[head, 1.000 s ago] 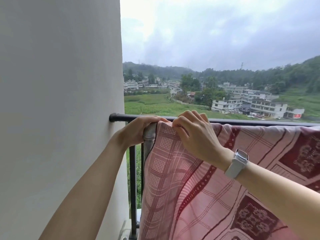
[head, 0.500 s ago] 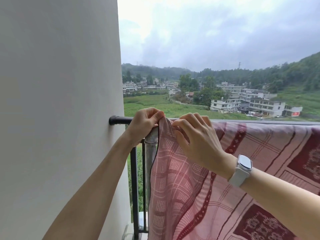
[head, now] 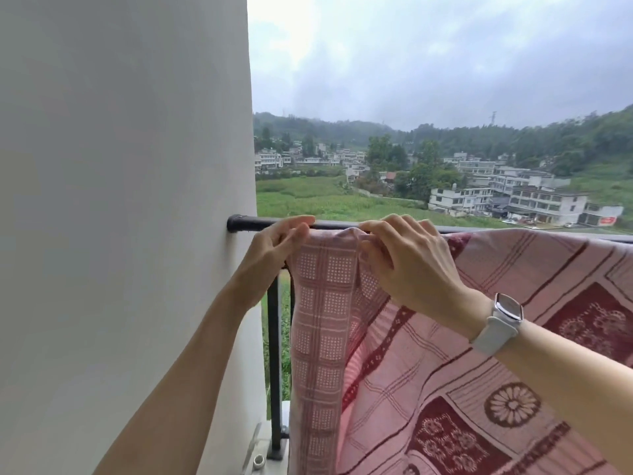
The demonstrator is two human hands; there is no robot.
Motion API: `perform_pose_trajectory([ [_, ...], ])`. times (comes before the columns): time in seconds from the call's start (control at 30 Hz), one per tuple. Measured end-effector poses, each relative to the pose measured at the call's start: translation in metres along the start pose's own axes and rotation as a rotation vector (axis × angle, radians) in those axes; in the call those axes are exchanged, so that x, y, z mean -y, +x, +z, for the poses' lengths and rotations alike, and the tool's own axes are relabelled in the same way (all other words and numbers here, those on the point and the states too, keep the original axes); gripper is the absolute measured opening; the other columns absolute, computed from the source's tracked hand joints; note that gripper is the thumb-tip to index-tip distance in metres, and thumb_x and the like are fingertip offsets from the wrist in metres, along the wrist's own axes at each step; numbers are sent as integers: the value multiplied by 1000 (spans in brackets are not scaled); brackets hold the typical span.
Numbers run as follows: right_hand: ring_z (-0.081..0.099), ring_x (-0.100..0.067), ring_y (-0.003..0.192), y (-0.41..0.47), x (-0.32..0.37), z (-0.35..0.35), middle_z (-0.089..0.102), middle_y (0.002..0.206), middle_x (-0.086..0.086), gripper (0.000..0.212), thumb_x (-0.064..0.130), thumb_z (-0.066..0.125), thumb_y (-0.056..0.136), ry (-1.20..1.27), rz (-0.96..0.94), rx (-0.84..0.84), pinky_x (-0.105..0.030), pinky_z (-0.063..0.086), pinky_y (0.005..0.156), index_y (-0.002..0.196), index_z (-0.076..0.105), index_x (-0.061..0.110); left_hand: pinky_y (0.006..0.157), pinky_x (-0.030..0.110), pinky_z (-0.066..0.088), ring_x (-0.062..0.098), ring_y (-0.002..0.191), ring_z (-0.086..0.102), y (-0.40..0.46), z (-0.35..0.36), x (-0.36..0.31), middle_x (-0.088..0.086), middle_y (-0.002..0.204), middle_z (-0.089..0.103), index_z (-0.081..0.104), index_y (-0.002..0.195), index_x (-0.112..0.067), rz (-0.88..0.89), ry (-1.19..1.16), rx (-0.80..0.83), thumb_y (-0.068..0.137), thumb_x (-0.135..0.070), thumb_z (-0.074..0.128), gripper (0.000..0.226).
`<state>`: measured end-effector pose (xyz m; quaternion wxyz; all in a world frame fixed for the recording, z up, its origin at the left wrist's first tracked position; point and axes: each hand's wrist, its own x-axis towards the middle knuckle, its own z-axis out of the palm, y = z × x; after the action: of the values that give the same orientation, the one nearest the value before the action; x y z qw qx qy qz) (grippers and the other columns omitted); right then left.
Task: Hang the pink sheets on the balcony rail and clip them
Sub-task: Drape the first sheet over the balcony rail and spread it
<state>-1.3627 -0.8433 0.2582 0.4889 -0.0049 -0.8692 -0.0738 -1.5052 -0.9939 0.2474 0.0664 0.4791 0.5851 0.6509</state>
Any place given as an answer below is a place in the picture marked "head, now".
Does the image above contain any cluster of white buildings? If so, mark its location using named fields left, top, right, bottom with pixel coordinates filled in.
left=255, top=141, right=625, bottom=229

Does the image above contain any person's left hand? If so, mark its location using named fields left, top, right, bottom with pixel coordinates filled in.
left=231, top=215, right=316, bottom=313

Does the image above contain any forested hillside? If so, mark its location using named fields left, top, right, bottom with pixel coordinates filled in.
left=253, top=105, right=633, bottom=178

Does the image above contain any white plastic pipe fitting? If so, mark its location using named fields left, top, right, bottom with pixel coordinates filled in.
left=239, top=422, right=274, bottom=473

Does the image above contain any person's right forearm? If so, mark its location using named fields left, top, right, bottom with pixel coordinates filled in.
left=470, top=311, right=633, bottom=447

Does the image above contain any black metal railing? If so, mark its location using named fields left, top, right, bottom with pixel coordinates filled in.
left=226, top=215, right=633, bottom=461

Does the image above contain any pink patterned blanket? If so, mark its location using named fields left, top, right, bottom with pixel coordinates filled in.
left=284, top=227, right=633, bottom=475

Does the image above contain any white smartwatch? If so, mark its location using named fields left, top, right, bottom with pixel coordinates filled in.
left=470, top=293, right=526, bottom=356

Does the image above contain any person's right hand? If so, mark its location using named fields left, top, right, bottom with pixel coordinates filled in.
left=357, top=214, right=491, bottom=338

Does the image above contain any person's left forearm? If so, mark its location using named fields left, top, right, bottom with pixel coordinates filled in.
left=91, top=287, right=264, bottom=475

